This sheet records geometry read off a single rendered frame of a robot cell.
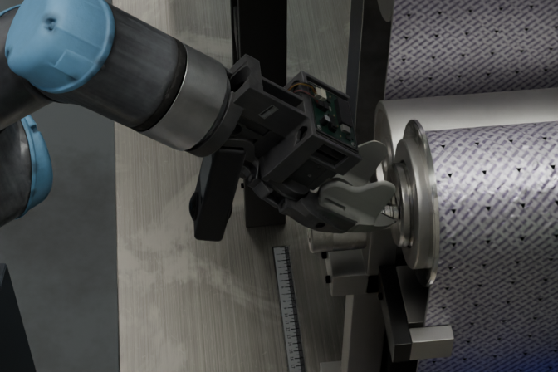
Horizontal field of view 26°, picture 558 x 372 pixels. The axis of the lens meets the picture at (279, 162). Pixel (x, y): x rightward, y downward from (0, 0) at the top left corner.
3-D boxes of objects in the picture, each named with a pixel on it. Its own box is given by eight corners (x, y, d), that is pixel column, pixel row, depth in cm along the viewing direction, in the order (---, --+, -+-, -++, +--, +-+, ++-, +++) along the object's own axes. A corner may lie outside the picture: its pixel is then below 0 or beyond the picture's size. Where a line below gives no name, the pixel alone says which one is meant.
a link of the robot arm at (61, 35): (26, -28, 89) (70, -32, 81) (149, 36, 94) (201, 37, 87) (-17, 70, 88) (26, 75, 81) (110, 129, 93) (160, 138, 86)
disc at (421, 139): (396, 195, 117) (408, 84, 106) (401, 195, 117) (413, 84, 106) (424, 320, 107) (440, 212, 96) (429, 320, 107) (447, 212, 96)
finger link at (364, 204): (435, 217, 99) (352, 173, 95) (385, 256, 102) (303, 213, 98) (429, 190, 102) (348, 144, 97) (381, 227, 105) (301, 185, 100)
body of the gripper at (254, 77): (369, 166, 94) (248, 105, 87) (297, 225, 98) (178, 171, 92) (354, 96, 99) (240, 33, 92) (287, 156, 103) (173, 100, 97)
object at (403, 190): (384, 153, 109) (400, 176, 102) (407, 151, 109) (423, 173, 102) (387, 231, 111) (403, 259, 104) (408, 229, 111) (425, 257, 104)
